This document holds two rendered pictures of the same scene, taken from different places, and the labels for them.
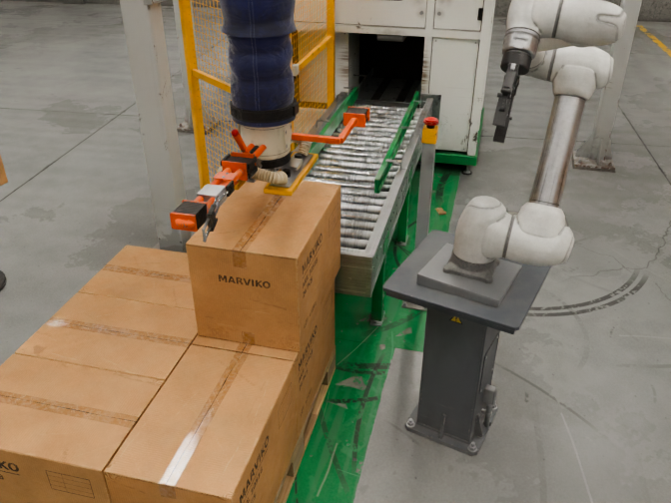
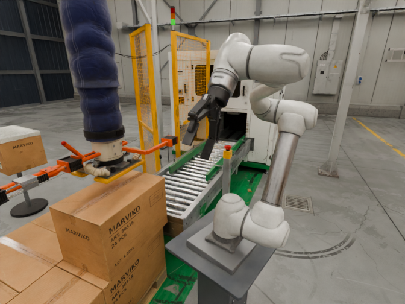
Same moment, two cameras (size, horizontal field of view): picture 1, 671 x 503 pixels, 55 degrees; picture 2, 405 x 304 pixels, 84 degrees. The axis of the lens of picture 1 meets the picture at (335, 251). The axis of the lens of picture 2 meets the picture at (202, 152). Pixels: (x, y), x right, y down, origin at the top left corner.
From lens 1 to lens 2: 117 cm
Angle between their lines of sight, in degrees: 14
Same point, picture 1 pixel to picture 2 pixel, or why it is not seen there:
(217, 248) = (62, 212)
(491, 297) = (228, 267)
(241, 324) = (80, 259)
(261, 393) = not seen: outside the picture
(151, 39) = not seen: hidden behind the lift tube
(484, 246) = (228, 227)
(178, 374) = (30, 289)
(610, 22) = (292, 60)
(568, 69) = (285, 115)
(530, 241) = (257, 229)
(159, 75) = not seen: hidden behind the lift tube
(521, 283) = (255, 255)
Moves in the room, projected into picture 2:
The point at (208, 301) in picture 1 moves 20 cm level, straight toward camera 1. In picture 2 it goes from (64, 242) to (44, 269)
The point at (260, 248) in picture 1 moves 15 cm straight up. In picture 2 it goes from (85, 214) to (80, 190)
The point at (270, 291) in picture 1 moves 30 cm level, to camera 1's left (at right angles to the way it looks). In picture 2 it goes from (90, 242) to (42, 236)
